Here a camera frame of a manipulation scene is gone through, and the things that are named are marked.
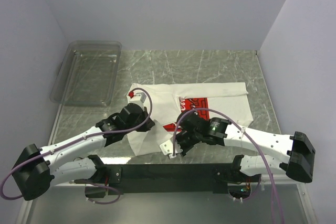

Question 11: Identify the white t-shirt red print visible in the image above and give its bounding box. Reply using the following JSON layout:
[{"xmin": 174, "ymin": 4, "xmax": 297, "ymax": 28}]
[{"xmin": 124, "ymin": 81, "xmax": 254, "ymax": 156}]

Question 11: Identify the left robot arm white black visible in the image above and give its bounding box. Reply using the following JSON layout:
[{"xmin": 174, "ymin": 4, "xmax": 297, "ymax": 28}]
[{"xmin": 11, "ymin": 102, "xmax": 155, "ymax": 201}]

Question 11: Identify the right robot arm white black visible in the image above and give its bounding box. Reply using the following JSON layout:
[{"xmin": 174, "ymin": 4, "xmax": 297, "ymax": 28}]
[{"xmin": 175, "ymin": 111, "xmax": 316, "ymax": 183}]

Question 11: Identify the clear plastic bin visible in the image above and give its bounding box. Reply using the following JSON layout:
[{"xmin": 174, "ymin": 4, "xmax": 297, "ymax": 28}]
[{"xmin": 50, "ymin": 40, "xmax": 122, "ymax": 107}]

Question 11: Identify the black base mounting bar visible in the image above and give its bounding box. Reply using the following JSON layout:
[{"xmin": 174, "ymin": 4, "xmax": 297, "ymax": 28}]
[{"xmin": 85, "ymin": 155, "xmax": 261, "ymax": 198}]

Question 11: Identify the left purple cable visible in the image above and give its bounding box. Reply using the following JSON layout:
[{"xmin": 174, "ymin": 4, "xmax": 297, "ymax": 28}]
[{"xmin": 0, "ymin": 87, "xmax": 154, "ymax": 205}]

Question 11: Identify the purple cable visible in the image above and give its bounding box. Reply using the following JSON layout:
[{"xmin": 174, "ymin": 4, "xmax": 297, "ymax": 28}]
[
  {"xmin": 0, "ymin": 87, "xmax": 154, "ymax": 205},
  {"xmin": 172, "ymin": 108, "xmax": 286, "ymax": 224}
]

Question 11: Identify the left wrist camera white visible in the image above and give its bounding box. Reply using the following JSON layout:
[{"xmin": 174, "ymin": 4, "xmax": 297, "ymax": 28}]
[{"xmin": 128, "ymin": 91, "xmax": 146, "ymax": 109}]

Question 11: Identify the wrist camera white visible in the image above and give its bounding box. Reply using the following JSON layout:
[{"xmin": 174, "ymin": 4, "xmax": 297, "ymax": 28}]
[
  {"xmin": 128, "ymin": 91, "xmax": 146, "ymax": 109},
  {"xmin": 159, "ymin": 140, "xmax": 182, "ymax": 159}
]

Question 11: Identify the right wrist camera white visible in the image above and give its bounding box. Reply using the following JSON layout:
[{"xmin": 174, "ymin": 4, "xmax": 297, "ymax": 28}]
[{"xmin": 159, "ymin": 140, "xmax": 182, "ymax": 159}]

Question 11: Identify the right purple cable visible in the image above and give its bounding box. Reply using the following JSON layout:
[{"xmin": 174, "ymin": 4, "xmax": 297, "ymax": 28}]
[{"xmin": 172, "ymin": 108, "xmax": 286, "ymax": 224}]

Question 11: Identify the aluminium frame rail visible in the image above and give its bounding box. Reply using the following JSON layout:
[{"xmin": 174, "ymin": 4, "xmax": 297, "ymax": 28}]
[{"xmin": 15, "ymin": 50, "xmax": 316, "ymax": 224}]

